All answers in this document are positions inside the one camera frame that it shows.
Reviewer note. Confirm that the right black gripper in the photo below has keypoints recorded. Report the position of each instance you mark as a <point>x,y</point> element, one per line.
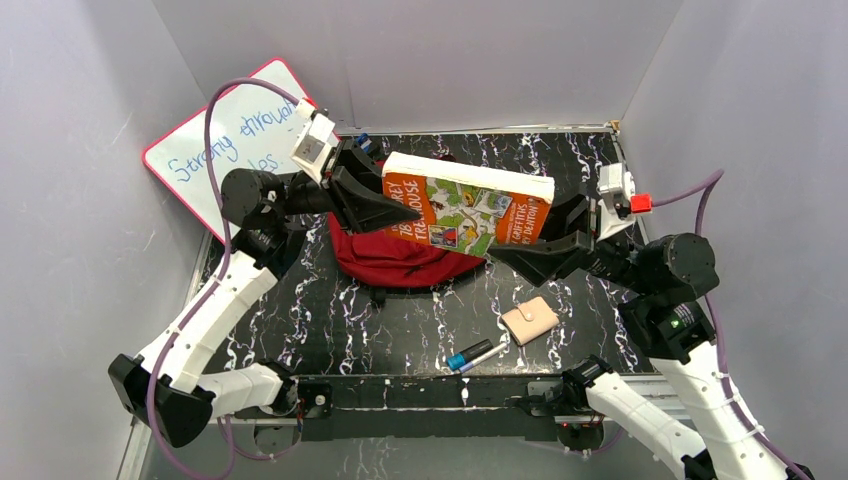
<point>565,244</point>

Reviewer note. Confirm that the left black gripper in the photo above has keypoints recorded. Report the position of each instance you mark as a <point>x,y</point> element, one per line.
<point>337,187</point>

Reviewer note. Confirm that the red student backpack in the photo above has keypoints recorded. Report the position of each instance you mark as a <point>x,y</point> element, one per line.
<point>397,257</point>

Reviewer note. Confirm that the orange Treehouse book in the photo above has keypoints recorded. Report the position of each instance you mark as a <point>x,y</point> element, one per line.
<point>466,208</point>

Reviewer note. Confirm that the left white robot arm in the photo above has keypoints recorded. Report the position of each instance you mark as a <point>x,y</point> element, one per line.
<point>166,386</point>

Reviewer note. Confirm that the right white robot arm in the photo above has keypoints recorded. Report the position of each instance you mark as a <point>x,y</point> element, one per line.
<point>669,319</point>

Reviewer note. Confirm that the blue stapler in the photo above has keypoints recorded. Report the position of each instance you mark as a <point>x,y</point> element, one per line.
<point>364,142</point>

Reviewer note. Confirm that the beige small wallet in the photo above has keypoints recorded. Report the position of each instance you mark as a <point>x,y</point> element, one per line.
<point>529,320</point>

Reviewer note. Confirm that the white pen blue cap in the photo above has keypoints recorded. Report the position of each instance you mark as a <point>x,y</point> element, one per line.
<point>495,351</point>

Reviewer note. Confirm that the black marker blue cap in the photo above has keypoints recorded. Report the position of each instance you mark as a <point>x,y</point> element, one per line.
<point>460,359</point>

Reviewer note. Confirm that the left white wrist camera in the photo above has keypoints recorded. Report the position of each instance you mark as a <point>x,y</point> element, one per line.
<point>315,144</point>

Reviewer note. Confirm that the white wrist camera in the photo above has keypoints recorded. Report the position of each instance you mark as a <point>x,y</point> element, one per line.
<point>619,205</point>
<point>315,144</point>

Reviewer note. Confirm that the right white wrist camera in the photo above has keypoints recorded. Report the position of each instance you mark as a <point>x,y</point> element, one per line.
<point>619,205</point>

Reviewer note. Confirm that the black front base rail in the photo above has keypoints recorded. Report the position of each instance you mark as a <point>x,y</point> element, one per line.
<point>446,406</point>

